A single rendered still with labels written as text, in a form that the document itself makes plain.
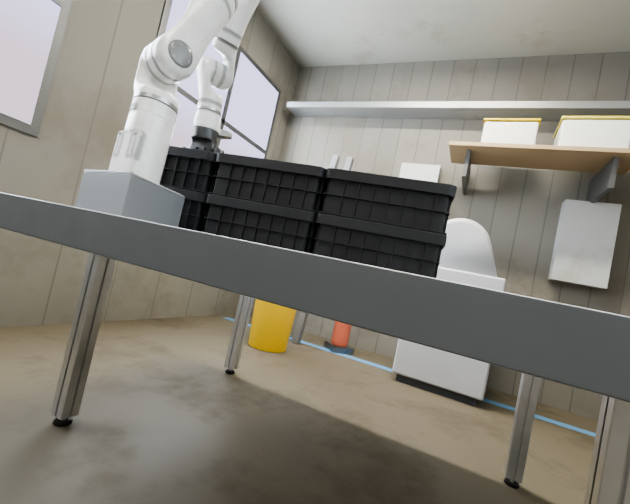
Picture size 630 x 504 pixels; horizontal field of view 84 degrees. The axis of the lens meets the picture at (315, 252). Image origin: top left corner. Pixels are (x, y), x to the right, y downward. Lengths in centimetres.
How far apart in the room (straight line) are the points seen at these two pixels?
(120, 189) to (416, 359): 236
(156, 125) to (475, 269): 234
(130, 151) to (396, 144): 329
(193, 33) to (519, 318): 87
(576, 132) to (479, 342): 306
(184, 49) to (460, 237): 228
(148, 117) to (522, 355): 79
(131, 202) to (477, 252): 238
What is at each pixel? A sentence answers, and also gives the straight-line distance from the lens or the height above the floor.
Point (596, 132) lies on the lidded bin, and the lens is 326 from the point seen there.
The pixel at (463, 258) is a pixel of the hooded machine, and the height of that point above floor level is 99.
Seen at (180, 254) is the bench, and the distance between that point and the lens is 31.
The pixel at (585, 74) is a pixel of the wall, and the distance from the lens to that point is 413.
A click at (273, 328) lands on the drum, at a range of 273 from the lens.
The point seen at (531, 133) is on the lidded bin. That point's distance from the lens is 321.
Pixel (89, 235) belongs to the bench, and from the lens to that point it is 40.
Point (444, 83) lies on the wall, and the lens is 411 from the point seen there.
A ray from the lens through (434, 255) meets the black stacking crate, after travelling 81.
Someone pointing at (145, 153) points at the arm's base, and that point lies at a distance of 83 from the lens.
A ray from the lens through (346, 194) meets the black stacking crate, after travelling 84.
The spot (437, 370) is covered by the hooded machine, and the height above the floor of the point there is 17.
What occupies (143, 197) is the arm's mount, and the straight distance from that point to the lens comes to 80.
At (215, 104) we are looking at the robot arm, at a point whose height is 109.
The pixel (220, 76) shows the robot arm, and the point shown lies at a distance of 117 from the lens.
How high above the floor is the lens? 69
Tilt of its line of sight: 3 degrees up
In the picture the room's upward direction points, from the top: 12 degrees clockwise
